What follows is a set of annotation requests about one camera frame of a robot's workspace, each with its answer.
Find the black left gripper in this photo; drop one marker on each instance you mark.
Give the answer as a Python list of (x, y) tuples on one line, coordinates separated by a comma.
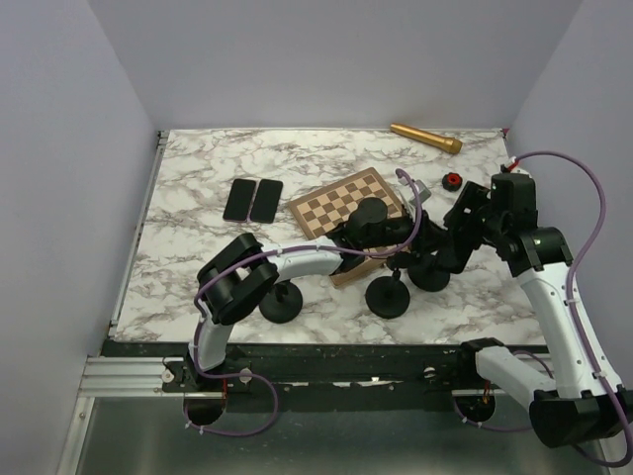
[(430, 237)]

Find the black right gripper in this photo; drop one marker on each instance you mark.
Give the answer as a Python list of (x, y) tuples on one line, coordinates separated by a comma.
[(487, 239)]

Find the black phone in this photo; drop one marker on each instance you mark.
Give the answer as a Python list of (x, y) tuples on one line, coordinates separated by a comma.
[(239, 200), (266, 201)]

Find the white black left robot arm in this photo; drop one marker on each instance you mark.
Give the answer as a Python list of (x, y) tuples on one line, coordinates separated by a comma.
[(248, 273)]

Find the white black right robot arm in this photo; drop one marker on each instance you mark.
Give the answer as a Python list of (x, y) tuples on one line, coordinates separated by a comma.
[(585, 399)]

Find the red black knob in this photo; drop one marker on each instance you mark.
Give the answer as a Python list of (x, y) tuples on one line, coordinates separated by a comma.
[(452, 181)]

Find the gold microphone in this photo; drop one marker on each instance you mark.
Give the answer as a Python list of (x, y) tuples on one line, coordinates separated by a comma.
[(447, 144)]

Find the wooden chessboard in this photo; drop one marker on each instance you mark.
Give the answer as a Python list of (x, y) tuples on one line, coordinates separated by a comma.
[(320, 211)]

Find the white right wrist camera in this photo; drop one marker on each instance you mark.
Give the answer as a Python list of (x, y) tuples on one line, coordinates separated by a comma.
[(512, 166)]

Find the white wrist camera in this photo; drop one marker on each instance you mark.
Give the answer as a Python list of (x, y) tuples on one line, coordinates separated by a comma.
[(512, 166), (408, 194)]

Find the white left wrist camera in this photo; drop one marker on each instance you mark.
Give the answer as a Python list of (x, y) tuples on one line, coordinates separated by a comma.
[(408, 194)]

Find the black mounting base plate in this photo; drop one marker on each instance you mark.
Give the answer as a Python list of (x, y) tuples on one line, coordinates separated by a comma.
[(360, 359)]

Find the aluminium rail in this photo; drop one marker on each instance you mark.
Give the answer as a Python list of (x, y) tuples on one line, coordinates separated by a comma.
[(296, 384)]

